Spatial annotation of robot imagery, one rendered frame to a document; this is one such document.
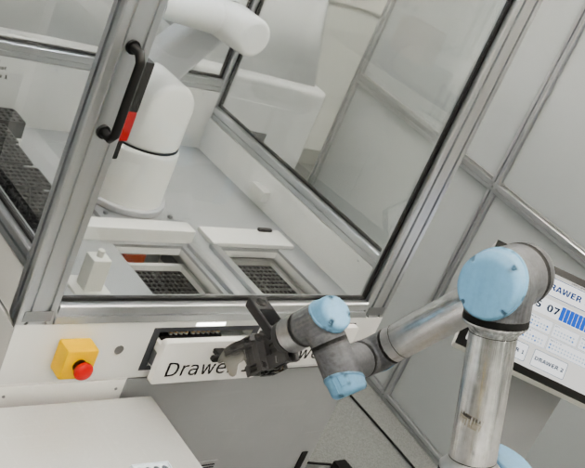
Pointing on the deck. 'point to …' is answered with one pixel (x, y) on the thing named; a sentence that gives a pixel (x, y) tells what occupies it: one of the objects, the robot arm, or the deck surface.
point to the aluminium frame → (378, 298)
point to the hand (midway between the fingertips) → (228, 356)
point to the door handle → (125, 95)
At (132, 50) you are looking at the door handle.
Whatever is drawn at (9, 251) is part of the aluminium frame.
